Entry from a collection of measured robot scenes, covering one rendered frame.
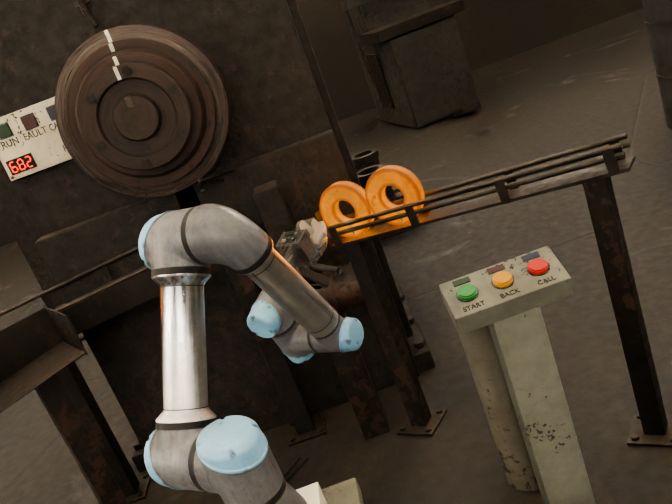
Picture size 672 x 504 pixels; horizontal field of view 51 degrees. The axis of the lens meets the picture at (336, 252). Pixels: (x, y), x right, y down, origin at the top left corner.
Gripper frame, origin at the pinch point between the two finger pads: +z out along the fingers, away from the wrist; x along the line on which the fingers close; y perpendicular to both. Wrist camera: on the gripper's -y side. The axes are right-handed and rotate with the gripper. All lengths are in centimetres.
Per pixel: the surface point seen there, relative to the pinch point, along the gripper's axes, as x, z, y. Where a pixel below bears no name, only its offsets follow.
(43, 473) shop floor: 146, -45, -60
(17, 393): 69, -56, 5
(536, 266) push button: -57, -16, -6
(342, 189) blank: -1.9, 12.8, 1.4
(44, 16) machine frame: 69, 27, 69
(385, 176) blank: -15.6, 13.2, 2.6
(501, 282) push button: -51, -21, -5
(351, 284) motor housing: 5.4, 3.2, -24.1
